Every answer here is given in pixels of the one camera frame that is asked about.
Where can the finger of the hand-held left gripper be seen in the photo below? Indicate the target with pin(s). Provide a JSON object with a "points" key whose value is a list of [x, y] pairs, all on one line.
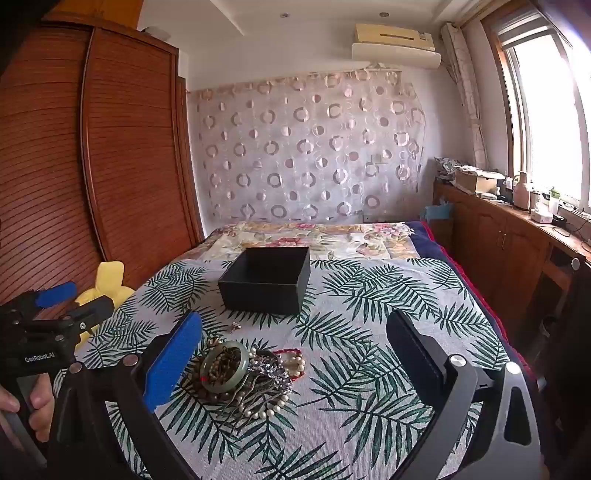
{"points": [[55, 293], [92, 307]]}

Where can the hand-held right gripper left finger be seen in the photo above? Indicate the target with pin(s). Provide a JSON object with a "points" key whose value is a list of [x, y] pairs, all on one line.
{"points": [[173, 360]]}

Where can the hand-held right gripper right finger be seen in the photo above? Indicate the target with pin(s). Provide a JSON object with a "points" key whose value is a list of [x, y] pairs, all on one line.
{"points": [[415, 350]]}

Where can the black jewelry box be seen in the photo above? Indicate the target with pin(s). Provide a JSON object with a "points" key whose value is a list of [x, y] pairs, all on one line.
{"points": [[263, 277]]}

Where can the person's left hand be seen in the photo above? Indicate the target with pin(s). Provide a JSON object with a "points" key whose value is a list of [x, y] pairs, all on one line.
{"points": [[40, 399]]}

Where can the yellow plush toy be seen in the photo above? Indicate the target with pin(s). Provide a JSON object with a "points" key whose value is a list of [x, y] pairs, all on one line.
{"points": [[108, 281]]}

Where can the green jade bangle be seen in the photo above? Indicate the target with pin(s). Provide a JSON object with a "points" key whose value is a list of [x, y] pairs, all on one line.
{"points": [[242, 357]]}

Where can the leaf print sheet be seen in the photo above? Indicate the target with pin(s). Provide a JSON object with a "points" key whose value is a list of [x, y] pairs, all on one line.
{"points": [[369, 415]]}

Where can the silver rhinestone hair clip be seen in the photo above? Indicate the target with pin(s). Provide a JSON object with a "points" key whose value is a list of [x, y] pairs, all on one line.
{"points": [[270, 369]]}

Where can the small pearl strand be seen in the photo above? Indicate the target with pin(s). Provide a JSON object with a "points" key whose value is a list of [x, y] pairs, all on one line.
{"points": [[263, 412]]}

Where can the navy blanket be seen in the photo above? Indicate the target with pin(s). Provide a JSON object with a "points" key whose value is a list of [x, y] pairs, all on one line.
{"points": [[429, 235]]}

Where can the wooden wardrobe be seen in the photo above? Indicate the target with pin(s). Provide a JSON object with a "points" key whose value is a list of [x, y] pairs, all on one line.
{"points": [[92, 161]]}

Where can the blue paper bag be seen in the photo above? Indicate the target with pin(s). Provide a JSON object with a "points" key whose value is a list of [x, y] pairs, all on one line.
{"points": [[436, 214]]}

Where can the wooden cabinet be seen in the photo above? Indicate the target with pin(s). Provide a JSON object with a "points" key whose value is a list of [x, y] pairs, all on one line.
{"points": [[498, 240]]}

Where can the floral quilt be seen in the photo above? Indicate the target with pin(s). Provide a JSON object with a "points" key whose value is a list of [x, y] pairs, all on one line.
{"points": [[300, 240]]}

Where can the cardboard box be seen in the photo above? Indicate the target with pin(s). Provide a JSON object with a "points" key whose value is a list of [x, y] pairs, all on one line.
{"points": [[475, 180]]}

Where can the white tissue box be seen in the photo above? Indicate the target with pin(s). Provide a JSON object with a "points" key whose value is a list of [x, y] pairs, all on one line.
{"points": [[540, 214]]}

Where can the patterned cloth pile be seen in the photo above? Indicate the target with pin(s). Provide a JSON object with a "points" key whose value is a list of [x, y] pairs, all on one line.
{"points": [[445, 164]]}

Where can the white jug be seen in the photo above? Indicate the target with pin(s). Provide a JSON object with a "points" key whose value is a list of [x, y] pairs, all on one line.
{"points": [[521, 191]]}

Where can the green cap bottle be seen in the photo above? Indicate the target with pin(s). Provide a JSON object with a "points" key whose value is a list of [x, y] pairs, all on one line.
{"points": [[553, 203]]}

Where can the light window drape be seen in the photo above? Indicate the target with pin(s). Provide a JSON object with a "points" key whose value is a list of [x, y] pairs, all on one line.
{"points": [[466, 92]]}

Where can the window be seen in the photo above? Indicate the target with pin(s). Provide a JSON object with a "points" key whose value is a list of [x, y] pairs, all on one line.
{"points": [[540, 115]]}

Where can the air conditioner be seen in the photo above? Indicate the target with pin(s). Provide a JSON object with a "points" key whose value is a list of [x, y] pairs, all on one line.
{"points": [[397, 44]]}

